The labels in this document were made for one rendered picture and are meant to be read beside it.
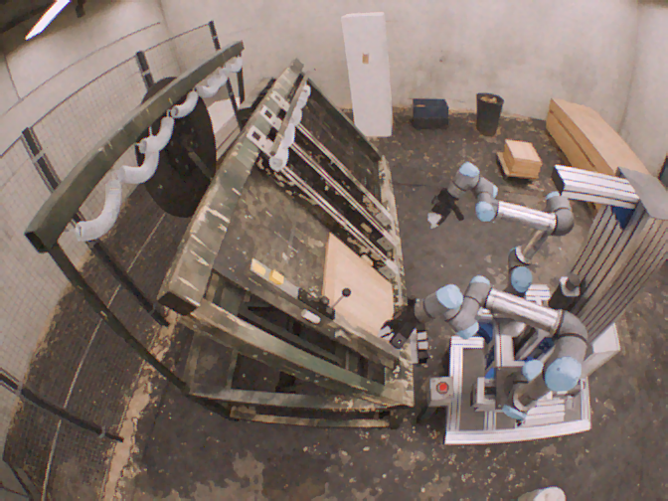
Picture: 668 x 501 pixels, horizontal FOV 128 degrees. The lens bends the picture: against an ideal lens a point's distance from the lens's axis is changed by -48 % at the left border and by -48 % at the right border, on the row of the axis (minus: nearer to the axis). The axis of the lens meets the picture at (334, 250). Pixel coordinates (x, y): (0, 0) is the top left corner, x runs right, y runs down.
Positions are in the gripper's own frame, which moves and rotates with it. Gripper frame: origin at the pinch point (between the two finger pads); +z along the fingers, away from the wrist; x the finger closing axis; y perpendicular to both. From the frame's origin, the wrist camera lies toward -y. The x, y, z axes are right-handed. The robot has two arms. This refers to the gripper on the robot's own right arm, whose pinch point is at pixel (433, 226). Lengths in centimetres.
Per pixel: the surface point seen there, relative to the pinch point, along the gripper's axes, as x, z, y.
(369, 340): 43, 43, 5
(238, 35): -468, 53, 378
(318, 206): 1, 19, 52
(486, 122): -404, 0, -119
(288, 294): 55, 20, 47
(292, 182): 6, 10, 68
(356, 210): -28, 31, 33
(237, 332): 82, 12, 56
